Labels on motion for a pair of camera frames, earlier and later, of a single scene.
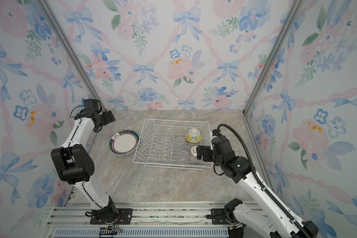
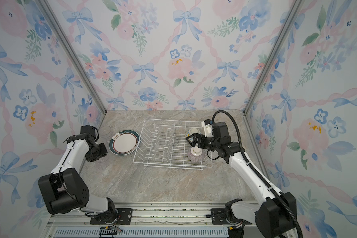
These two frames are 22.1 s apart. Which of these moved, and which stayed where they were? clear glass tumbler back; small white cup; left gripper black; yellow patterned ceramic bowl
Moved: left gripper black
Stayed: clear glass tumbler back; yellow patterned ceramic bowl; small white cup
